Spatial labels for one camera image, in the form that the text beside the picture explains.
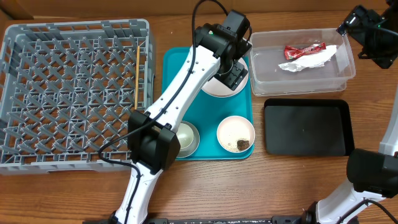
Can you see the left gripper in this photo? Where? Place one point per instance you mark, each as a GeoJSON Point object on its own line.
{"type": "Point", "coordinates": [233, 78]}

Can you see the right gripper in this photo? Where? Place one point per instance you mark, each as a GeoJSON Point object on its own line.
{"type": "Point", "coordinates": [351, 21]}

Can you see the large white plate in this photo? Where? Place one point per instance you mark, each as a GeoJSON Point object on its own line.
{"type": "Point", "coordinates": [217, 89]}

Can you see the white napkin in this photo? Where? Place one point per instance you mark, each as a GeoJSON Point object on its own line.
{"type": "Point", "coordinates": [310, 61]}

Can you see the red snack wrapper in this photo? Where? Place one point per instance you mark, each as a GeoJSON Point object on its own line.
{"type": "Point", "coordinates": [291, 53]}

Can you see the white cup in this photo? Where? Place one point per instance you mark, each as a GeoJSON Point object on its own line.
{"type": "Point", "coordinates": [185, 135]}

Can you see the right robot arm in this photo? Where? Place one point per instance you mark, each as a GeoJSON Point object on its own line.
{"type": "Point", "coordinates": [371, 176]}

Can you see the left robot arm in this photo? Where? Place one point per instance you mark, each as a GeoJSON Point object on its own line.
{"type": "Point", "coordinates": [152, 135]}

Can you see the clear plastic bin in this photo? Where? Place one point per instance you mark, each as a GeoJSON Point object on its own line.
{"type": "Point", "coordinates": [267, 53]}

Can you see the small white plate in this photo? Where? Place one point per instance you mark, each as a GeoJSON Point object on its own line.
{"type": "Point", "coordinates": [232, 129]}

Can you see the dark food scrap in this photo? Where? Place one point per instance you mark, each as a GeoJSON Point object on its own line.
{"type": "Point", "coordinates": [242, 145]}

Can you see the grey bowl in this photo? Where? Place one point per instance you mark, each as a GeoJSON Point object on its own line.
{"type": "Point", "coordinates": [194, 145]}

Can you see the black tray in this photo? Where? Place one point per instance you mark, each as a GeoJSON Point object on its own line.
{"type": "Point", "coordinates": [308, 127]}

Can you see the grey plastic dish rack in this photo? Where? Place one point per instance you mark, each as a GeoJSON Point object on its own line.
{"type": "Point", "coordinates": [67, 90]}

